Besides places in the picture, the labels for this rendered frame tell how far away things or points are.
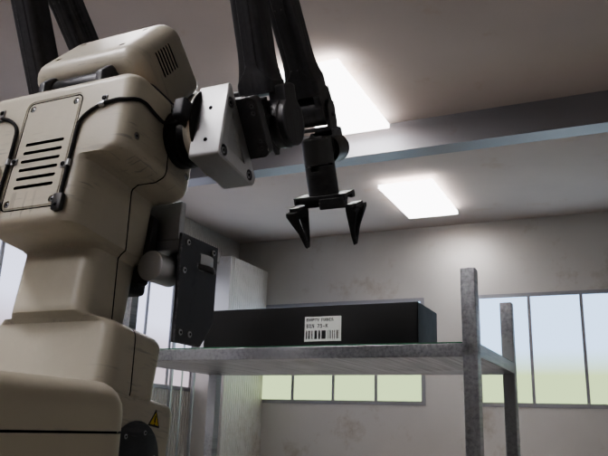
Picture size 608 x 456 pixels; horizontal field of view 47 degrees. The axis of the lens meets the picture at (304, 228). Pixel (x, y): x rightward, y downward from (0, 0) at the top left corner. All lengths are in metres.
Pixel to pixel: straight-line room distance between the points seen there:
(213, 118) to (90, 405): 0.45
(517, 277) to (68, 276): 8.26
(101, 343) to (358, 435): 8.48
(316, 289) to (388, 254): 1.14
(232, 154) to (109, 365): 0.32
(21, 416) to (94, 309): 0.39
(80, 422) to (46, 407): 0.04
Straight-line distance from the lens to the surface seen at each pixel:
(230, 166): 0.96
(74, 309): 0.97
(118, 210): 1.01
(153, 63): 1.09
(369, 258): 9.57
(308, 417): 9.62
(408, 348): 1.47
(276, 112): 1.08
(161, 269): 1.01
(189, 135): 0.96
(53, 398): 0.64
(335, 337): 1.69
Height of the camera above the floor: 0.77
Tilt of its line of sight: 16 degrees up
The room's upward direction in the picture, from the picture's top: 2 degrees clockwise
